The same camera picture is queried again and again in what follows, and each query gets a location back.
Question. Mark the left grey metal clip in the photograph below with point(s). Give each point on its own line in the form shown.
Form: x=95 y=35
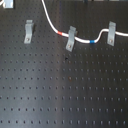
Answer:
x=29 y=31

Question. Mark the middle grey metal clip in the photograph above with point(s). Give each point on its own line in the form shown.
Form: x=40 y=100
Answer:
x=71 y=38

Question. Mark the grey bracket at top left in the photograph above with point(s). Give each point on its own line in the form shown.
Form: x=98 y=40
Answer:
x=7 y=4

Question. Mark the grey metal clip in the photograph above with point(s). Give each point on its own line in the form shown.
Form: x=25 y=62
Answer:
x=71 y=38
x=29 y=31
x=111 y=33

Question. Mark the right grey metal clip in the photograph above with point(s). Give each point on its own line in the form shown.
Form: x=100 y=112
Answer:
x=111 y=33

